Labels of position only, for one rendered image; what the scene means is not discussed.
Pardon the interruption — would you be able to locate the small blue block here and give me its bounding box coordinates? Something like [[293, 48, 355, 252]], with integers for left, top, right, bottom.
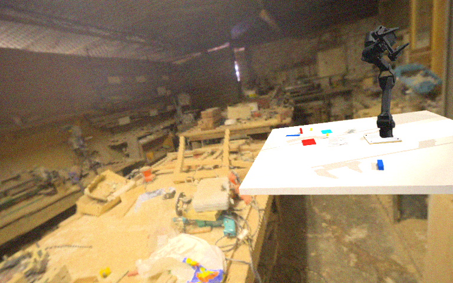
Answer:
[[377, 159, 384, 170]]

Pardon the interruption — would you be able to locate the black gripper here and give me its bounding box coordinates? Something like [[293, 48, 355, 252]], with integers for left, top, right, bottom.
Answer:
[[370, 25, 410, 61]]

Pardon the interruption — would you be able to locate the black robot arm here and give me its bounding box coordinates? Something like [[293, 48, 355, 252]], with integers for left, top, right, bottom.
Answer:
[[361, 31, 397, 138]]

